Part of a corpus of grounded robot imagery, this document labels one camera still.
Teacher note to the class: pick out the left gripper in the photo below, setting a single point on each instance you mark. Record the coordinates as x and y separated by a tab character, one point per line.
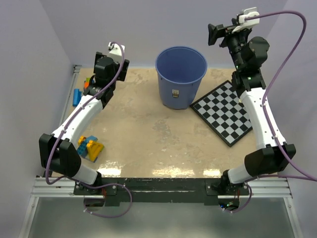
124	67

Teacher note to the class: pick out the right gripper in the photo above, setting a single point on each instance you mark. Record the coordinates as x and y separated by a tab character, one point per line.
215	32

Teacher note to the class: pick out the blue trash bag roll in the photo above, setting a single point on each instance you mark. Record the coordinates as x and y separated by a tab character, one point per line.
76	97

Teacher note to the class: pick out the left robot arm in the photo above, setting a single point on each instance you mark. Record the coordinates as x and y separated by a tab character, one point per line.
58	152

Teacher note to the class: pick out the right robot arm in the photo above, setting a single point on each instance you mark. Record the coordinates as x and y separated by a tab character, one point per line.
248	57

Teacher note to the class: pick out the blue plastic trash bin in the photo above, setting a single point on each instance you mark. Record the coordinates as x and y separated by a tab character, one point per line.
180	71

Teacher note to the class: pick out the orange blue toy car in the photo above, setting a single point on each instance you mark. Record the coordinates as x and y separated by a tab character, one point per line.
86	83

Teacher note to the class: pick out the black white chessboard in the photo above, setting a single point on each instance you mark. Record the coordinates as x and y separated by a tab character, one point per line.
221	110

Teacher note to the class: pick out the yellow blue toy block pile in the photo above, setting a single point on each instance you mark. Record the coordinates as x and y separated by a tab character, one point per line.
89	148

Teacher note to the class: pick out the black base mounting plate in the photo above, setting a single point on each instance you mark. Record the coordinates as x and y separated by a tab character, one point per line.
163	190

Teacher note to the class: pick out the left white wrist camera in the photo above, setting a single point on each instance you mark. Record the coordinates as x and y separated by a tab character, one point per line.
114	52

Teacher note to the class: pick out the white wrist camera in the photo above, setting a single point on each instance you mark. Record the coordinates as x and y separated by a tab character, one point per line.
243	23
114	52

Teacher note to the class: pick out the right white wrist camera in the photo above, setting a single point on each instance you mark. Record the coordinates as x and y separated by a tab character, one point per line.
243	23

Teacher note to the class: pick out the aluminium frame rail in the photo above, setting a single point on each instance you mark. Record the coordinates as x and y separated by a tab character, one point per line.
261	188

